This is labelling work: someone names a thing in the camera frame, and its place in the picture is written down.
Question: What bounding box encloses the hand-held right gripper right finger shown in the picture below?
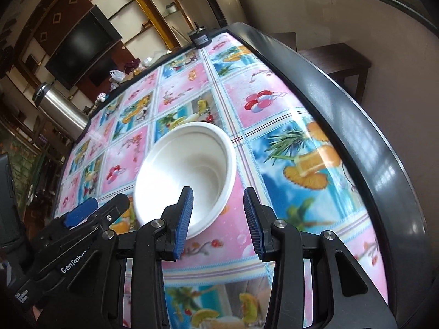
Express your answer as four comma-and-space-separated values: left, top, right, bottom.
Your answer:
243, 188, 396, 329

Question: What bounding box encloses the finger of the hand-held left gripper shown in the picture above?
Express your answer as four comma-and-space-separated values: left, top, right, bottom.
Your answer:
87, 194, 130, 229
51, 197, 100, 229

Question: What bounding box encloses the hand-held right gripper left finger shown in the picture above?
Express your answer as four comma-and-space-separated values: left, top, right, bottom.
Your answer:
38, 187, 194, 329

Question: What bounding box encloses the white plastic bowl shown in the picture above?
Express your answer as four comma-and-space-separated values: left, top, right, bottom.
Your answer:
134, 121, 237, 240

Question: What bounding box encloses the stainless steel thermos jug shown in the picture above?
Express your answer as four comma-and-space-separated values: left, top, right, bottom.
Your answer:
32, 82, 90, 141

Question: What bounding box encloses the brown wooden television cabinet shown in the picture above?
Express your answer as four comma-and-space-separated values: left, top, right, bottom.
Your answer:
79, 55, 138, 91

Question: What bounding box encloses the printed fruit tablecloth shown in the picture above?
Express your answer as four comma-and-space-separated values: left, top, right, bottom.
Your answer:
57, 32, 390, 329

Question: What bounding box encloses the black rimmed dining table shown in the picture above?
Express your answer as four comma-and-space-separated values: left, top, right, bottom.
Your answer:
51, 22, 431, 329

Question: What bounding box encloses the black flat television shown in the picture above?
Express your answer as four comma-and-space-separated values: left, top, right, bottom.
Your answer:
44, 5, 123, 90

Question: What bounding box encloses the dark wooden bench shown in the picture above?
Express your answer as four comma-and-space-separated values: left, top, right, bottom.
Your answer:
271, 32, 372, 101

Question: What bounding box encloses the black plug adapter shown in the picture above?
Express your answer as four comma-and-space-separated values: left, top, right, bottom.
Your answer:
188, 21, 211, 49

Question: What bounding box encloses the yellow framed glass shelf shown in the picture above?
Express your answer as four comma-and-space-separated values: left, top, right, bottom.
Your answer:
117, 0, 220, 53

